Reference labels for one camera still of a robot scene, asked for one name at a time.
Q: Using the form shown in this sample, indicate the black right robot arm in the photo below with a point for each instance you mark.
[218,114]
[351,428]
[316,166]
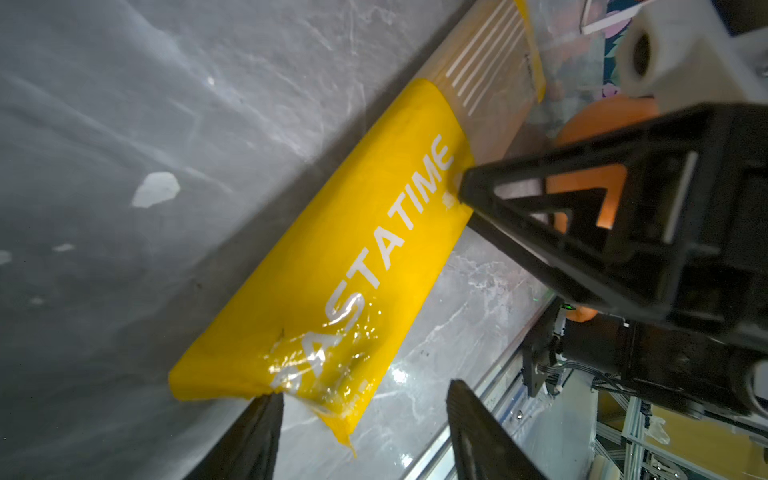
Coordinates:
[688,371]

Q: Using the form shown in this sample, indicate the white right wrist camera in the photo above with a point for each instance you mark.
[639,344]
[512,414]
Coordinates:
[683,53]

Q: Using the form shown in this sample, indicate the yellow pasta bag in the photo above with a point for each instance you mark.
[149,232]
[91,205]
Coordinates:
[324,314]

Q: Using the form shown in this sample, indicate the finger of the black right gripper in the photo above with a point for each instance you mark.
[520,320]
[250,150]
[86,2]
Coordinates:
[595,219]

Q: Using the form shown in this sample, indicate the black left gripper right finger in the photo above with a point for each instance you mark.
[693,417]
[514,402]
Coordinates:
[481,447]

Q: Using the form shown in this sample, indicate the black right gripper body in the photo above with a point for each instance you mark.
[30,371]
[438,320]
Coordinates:
[722,289]

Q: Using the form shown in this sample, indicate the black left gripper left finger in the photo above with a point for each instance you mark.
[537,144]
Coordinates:
[249,448]

